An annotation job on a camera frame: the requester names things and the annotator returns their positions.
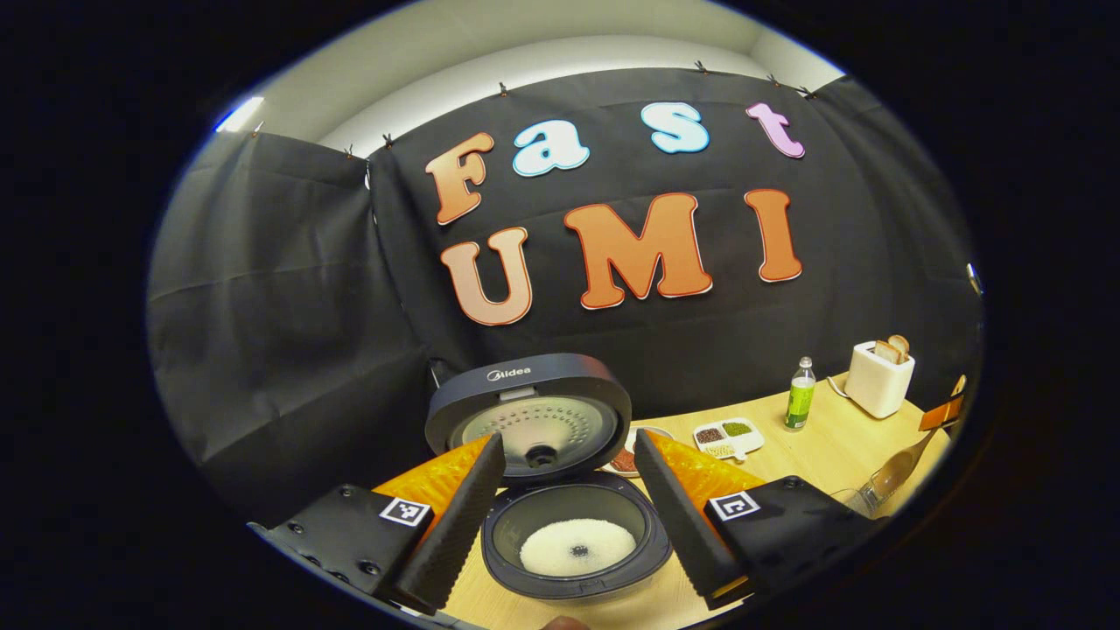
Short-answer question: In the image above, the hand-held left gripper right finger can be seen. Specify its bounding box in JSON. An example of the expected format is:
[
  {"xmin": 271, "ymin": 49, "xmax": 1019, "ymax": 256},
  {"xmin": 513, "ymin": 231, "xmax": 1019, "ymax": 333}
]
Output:
[{"xmin": 633, "ymin": 429, "xmax": 885, "ymax": 611}]

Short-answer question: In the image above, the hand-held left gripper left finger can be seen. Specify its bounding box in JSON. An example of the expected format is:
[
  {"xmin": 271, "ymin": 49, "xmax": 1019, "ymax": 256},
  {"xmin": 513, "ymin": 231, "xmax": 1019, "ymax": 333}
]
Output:
[{"xmin": 248, "ymin": 433, "xmax": 508, "ymax": 616}]

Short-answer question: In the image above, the wooden spoon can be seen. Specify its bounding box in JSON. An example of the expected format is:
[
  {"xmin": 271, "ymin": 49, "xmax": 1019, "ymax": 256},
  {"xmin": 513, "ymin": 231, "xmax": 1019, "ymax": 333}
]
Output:
[{"xmin": 862, "ymin": 374, "xmax": 968, "ymax": 513}]

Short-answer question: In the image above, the white rice heap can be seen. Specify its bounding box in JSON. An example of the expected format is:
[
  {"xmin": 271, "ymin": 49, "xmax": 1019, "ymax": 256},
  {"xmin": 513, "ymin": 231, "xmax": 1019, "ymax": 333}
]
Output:
[{"xmin": 519, "ymin": 518, "xmax": 637, "ymax": 578}]

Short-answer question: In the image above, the dark grey rice cooker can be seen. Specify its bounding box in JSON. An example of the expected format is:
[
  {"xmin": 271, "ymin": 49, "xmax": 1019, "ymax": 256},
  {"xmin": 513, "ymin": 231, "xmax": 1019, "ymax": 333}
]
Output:
[{"xmin": 424, "ymin": 353, "xmax": 673, "ymax": 605}]

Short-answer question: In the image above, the white toaster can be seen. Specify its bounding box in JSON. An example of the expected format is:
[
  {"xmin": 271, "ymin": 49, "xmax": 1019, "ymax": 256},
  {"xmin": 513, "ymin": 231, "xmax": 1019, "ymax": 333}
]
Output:
[{"xmin": 844, "ymin": 340, "xmax": 916, "ymax": 419}]

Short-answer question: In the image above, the white round plate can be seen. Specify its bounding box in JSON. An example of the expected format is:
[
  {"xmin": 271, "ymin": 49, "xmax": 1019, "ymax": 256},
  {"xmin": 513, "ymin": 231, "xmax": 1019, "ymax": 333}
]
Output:
[{"xmin": 604, "ymin": 426, "xmax": 675, "ymax": 478}]

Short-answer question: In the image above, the white divided bean dish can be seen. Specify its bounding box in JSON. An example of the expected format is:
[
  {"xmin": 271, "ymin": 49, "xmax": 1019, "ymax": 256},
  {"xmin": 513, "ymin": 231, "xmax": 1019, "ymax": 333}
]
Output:
[{"xmin": 693, "ymin": 417, "xmax": 765, "ymax": 462}]

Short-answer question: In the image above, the green label plastic bottle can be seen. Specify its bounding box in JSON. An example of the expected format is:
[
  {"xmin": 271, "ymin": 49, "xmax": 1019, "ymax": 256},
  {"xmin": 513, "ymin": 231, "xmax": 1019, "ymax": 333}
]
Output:
[{"xmin": 784, "ymin": 356, "xmax": 816, "ymax": 432}]

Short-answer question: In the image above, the black backdrop cloth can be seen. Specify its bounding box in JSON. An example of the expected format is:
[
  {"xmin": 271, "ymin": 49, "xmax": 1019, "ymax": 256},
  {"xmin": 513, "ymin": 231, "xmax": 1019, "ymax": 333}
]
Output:
[{"xmin": 147, "ymin": 68, "xmax": 985, "ymax": 526}]

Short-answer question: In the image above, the ceiling light strip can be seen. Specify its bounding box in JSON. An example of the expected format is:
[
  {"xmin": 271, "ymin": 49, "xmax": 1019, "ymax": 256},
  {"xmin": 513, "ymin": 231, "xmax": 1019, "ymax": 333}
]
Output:
[{"xmin": 216, "ymin": 96, "xmax": 265, "ymax": 132}]

